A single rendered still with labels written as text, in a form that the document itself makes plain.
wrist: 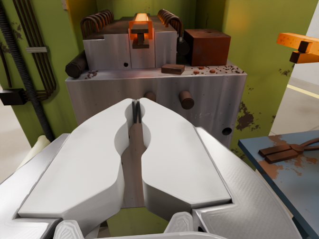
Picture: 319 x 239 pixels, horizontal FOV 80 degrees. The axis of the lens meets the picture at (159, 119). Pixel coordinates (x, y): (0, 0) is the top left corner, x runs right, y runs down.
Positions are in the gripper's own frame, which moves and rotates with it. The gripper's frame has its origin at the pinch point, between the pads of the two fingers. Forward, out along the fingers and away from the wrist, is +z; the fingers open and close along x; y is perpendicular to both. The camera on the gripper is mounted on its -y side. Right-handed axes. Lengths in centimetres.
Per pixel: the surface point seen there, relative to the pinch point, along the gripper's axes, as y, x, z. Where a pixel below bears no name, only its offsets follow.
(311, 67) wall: 79, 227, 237
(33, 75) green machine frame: 14, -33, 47
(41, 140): 36, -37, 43
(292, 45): 3.5, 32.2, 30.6
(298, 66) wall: 82, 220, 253
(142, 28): -1.4, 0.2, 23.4
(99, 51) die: 4.2, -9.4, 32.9
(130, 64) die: 7.3, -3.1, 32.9
